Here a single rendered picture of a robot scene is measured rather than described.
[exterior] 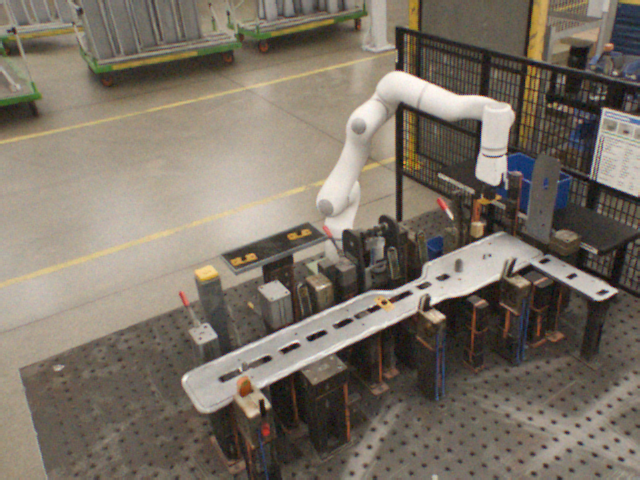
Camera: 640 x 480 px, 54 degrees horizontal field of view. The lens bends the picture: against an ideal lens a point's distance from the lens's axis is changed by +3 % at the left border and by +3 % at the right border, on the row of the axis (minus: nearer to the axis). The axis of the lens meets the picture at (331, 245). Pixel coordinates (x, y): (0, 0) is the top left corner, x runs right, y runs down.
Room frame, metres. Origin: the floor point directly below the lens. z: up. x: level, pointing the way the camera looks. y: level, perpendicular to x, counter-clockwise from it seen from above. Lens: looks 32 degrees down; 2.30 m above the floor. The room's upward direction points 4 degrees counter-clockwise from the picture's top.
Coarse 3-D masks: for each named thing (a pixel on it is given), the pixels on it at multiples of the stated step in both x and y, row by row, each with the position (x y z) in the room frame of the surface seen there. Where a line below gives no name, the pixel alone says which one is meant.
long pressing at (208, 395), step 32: (448, 256) 1.94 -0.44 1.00; (480, 256) 1.93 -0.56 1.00; (416, 288) 1.76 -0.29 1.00; (448, 288) 1.74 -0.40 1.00; (480, 288) 1.74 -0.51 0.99; (320, 320) 1.62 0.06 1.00; (384, 320) 1.59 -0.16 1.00; (256, 352) 1.48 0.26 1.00; (288, 352) 1.47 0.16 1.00; (320, 352) 1.46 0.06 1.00; (192, 384) 1.36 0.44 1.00; (224, 384) 1.35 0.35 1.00; (256, 384) 1.34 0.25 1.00
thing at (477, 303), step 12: (468, 300) 1.68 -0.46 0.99; (480, 300) 1.68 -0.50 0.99; (468, 312) 1.68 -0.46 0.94; (480, 312) 1.63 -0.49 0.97; (468, 324) 1.67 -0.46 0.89; (480, 324) 1.63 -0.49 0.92; (468, 336) 1.68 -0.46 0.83; (480, 336) 1.65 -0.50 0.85; (468, 348) 1.67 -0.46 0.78; (480, 348) 1.66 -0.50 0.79; (468, 360) 1.66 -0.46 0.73; (480, 360) 1.64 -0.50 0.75
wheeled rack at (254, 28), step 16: (224, 0) 9.73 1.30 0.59; (256, 16) 8.94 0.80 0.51; (304, 16) 9.71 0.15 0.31; (320, 16) 9.71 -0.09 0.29; (336, 16) 9.69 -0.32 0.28; (352, 16) 9.76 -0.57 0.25; (240, 32) 9.37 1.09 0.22; (256, 32) 9.00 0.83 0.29; (272, 32) 9.03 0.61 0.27; (288, 32) 9.16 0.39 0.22
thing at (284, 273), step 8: (288, 256) 1.84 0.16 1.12; (272, 264) 1.80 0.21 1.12; (280, 264) 1.82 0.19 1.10; (288, 264) 1.83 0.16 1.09; (264, 272) 1.85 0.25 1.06; (272, 272) 1.80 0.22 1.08; (280, 272) 1.82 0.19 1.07; (288, 272) 1.84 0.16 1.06; (264, 280) 1.85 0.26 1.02; (272, 280) 1.80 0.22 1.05; (280, 280) 1.82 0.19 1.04; (288, 280) 1.83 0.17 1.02; (288, 288) 1.83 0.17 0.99; (296, 304) 1.84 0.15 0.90; (296, 312) 1.84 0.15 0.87; (296, 320) 1.84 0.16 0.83; (296, 344) 1.83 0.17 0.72
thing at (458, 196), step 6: (456, 192) 2.06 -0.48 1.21; (462, 192) 2.06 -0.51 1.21; (456, 198) 2.04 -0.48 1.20; (462, 198) 2.02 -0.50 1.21; (456, 204) 2.04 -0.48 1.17; (462, 204) 2.05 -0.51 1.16; (456, 210) 2.03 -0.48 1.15; (462, 210) 2.05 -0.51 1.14; (456, 216) 2.03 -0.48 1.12; (462, 216) 2.04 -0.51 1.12; (456, 222) 2.03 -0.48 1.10; (462, 222) 2.04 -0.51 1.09; (456, 228) 2.02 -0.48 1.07; (462, 228) 2.04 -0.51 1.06
